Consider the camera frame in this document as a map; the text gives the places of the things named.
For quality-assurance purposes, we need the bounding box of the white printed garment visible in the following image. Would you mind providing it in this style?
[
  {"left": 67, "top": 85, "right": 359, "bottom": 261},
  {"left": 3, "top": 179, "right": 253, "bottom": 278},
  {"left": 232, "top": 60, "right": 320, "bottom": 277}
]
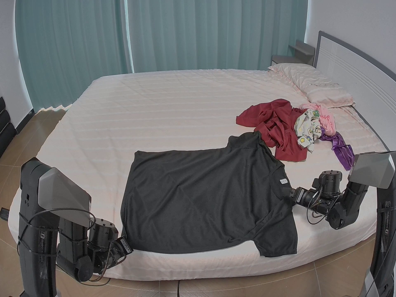
[{"left": 294, "top": 110, "right": 322, "bottom": 154}]

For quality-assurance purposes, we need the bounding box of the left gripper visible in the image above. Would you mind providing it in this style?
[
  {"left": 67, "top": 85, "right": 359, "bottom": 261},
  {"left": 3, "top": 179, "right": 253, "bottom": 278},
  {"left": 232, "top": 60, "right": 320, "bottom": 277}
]
[{"left": 93, "top": 237, "right": 133, "bottom": 270}]

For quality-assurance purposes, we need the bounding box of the grey bedside table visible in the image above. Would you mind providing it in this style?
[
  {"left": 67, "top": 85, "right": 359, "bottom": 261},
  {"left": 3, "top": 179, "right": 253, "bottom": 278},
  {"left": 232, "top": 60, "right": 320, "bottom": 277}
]
[{"left": 272, "top": 40, "right": 316, "bottom": 66}]

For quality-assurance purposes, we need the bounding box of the pink garment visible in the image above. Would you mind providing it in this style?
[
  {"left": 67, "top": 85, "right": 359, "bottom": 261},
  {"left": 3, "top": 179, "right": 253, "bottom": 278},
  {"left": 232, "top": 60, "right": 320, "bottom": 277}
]
[{"left": 299, "top": 102, "right": 337, "bottom": 136}]

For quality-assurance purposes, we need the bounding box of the cream pillow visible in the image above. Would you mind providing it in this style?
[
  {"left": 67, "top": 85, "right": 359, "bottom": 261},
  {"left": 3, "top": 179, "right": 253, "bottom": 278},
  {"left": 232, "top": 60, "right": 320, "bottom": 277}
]
[{"left": 268, "top": 63, "right": 356, "bottom": 108}]

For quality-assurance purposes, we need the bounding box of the blue-green curtain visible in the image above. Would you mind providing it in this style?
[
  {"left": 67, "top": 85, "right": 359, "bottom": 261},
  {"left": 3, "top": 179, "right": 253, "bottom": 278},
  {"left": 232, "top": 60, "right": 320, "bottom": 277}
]
[
  {"left": 125, "top": 0, "right": 310, "bottom": 73},
  {"left": 15, "top": 0, "right": 135, "bottom": 112}
]

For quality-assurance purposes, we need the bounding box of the black T-shirt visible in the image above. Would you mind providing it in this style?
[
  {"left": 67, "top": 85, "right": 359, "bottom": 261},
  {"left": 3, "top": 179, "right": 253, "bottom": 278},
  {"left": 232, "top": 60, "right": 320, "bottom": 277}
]
[{"left": 119, "top": 132, "right": 298, "bottom": 257}]

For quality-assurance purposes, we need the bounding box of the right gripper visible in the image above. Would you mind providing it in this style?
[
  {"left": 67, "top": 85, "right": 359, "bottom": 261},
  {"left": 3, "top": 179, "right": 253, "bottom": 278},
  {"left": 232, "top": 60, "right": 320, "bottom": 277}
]
[{"left": 289, "top": 187, "right": 328, "bottom": 211}]

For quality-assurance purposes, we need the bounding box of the bed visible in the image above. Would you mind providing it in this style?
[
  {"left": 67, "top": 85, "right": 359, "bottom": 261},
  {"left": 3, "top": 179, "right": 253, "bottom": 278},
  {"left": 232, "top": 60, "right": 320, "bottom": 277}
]
[{"left": 9, "top": 30, "right": 396, "bottom": 282}]

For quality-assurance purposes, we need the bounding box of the dark red garment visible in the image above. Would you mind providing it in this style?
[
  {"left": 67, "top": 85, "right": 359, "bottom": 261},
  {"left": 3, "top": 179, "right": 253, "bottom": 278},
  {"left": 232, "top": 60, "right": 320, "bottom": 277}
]
[{"left": 237, "top": 99, "right": 309, "bottom": 162}]

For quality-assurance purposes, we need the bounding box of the purple garment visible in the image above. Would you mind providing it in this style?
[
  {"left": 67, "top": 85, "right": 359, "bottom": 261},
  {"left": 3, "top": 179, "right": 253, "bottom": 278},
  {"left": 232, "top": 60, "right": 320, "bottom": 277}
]
[{"left": 319, "top": 132, "right": 356, "bottom": 171}]

